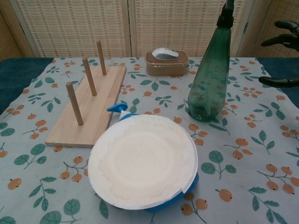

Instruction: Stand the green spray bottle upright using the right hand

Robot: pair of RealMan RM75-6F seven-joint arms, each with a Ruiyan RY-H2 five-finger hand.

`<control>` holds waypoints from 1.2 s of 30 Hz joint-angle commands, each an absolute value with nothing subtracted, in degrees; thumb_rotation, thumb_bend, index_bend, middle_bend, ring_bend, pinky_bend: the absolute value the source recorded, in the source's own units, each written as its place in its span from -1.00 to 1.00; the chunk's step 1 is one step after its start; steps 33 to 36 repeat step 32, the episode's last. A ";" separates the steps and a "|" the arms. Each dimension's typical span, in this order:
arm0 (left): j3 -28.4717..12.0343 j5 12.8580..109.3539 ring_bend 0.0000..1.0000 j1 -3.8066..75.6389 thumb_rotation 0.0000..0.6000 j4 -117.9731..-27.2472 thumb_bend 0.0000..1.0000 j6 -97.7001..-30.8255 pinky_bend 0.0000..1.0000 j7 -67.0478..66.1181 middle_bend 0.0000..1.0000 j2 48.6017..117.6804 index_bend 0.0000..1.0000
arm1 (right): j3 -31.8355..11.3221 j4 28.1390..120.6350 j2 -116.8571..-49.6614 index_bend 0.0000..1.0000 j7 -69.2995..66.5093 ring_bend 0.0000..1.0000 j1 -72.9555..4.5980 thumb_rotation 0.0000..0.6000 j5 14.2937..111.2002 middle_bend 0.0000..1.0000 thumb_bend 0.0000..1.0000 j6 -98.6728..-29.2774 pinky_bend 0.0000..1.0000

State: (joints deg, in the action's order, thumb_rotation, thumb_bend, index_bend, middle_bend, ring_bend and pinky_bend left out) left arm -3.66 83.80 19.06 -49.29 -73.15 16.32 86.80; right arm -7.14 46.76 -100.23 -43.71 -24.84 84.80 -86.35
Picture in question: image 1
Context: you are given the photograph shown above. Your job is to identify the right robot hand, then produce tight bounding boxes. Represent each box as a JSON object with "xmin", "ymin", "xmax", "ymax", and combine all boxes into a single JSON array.
[{"xmin": 258, "ymin": 20, "xmax": 299, "ymax": 88}]

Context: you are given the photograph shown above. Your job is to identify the green spray bottle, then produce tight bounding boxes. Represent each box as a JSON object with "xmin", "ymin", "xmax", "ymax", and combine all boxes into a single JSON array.
[{"xmin": 187, "ymin": 0, "xmax": 235, "ymax": 123}]

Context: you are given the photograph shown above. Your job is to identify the blue bottle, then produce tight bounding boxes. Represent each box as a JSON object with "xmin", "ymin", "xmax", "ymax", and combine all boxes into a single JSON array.
[{"xmin": 107, "ymin": 103, "xmax": 200, "ymax": 212}]

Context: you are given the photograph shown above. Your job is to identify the bamboo folding screen panel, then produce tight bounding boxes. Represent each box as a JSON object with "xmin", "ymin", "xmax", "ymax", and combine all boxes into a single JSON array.
[
  {"xmin": 238, "ymin": 0, "xmax": 299, "ymax": 59},
  {"xmin": 127, "ymin": 0, "xmax": 250, "ymax": 58},
  {"xmin": 10, "ymin": 0, "xmax": 138, "ymax": 58},
  {"xmin": 0, "ymin": 0, "xmax": 27, "ymax": 62}
]

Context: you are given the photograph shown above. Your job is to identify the brown rounded box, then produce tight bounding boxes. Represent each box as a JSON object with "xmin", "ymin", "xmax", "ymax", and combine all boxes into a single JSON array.
[{"xmin": 145, "ymin": 50, "xmax": 189, "ymax": 77}]

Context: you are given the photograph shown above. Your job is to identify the white computer mouse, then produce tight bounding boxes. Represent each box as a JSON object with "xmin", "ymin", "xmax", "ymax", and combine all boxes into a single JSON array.
[{"xmin": 151, "ymin": 47, "xmax": 179, "ymax": 60}]

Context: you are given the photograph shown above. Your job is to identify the white paper plate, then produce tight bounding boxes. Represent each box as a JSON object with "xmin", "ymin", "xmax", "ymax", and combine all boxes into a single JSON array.
[{"xmin": 87, "ymin": 113, "xmax": 199, "ymax": 210}]

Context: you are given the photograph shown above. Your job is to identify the wooden peg rack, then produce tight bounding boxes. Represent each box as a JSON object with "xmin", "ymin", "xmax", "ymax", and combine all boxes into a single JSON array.
[{"xmin": 44, "ymin": 40, "xmax": 128, "ymax": 148}]

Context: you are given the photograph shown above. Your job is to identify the floral tablecloth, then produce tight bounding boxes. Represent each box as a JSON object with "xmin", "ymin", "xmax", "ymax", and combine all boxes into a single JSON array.
[{"xmin": 0, "ymin": 56, "xmax": 299, "ymax": 224}]

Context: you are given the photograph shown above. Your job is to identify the blue table cover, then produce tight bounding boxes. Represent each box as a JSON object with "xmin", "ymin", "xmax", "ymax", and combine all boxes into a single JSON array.
[{"xmin": 0, "ymin": 56, "xmax": 299, "ymax": 115}]

